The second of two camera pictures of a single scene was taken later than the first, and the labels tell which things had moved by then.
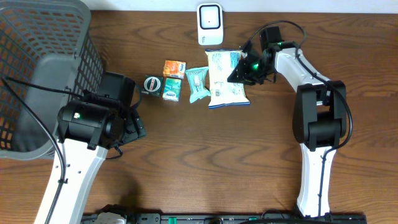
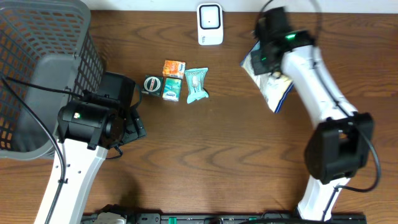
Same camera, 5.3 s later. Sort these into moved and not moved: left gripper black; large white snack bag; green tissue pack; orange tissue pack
Moved: large white snack bag
Not moved: left gripper black; orange tissue pack; green tissue pack
